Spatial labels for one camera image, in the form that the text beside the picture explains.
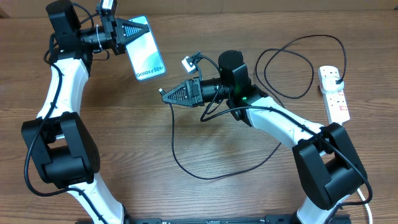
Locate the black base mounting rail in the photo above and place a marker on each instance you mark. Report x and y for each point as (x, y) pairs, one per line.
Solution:
(268, 219)

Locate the white power strip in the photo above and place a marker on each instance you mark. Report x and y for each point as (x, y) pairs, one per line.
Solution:
(335, 103)

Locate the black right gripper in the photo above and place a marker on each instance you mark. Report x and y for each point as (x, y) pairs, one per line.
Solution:
(194, 93)

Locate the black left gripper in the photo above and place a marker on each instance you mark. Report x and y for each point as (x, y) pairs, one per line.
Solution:
(115, 30)

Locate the blue Samsung Galaxy smartphone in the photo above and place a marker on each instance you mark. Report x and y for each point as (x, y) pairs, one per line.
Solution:
(144, 53)

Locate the white charger plug adapter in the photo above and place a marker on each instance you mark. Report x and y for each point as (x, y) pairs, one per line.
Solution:
(331, 84)

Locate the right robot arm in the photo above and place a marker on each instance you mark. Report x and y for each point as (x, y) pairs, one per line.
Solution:
(328, 165)

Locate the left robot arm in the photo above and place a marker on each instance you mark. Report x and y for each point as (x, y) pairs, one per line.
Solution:
(58, 143)

